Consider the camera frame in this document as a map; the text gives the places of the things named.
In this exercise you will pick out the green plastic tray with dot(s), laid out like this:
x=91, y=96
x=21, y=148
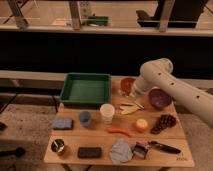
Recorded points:
x=86, y=89

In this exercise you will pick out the metal cup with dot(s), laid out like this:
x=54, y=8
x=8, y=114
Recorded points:
x=58, y=146

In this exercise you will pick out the grey-blue crumpled cloth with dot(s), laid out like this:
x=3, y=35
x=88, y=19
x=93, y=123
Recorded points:
x=120, y=152

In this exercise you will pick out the white paper cup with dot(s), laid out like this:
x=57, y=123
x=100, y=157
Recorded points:
x=107, y=112

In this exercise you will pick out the blue cup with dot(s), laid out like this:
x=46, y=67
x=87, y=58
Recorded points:
x=85, y=118

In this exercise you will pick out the dark grape bunch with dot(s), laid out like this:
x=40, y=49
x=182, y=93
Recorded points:
x=163, y=122

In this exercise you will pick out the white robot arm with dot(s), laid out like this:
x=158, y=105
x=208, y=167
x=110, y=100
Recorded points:
x=158, y=73

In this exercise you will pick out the wooden table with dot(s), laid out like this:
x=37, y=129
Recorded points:
x=97, y=136

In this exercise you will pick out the yellow banana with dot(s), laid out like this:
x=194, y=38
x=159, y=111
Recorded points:
x=128, y=109

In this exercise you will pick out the red-yellow apple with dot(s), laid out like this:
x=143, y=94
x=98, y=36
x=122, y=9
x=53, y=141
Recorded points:
x=141, y=125

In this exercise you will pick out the black handled peeler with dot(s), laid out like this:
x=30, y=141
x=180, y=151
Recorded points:
x=164, y=147

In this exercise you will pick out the small metal clip tool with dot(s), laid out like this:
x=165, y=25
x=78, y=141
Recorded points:
x=140, y=150

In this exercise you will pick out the green box on shelf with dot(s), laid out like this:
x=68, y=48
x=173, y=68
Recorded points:
x=97, y=20

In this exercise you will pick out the black sponge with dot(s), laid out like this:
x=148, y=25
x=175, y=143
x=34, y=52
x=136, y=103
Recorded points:
x=89, y=152

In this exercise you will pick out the blue sponge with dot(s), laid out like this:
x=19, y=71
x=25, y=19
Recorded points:
x=62, y=124

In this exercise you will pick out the red-brown bowl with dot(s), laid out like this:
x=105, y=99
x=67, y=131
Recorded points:
x=126, y=84

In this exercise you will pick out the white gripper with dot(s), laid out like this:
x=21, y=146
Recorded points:
x=132, y=94

